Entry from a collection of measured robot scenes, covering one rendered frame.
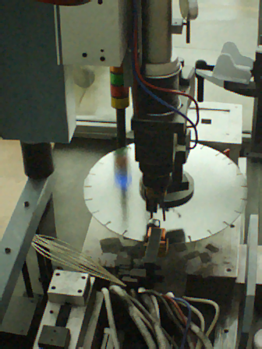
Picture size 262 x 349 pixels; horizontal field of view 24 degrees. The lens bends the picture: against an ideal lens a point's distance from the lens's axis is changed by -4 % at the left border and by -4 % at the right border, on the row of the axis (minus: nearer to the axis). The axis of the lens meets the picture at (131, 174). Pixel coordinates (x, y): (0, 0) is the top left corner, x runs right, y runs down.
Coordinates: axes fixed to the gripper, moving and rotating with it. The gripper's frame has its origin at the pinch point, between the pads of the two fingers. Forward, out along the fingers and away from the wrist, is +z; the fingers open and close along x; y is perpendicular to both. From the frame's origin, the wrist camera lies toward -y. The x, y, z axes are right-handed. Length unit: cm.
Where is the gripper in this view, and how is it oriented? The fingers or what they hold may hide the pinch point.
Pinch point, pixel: (205, 72)
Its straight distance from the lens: 105.1
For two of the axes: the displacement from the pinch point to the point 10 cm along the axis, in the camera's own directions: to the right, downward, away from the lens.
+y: -0.3, -8.0, -6.1
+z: -9.5, -1.7, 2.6
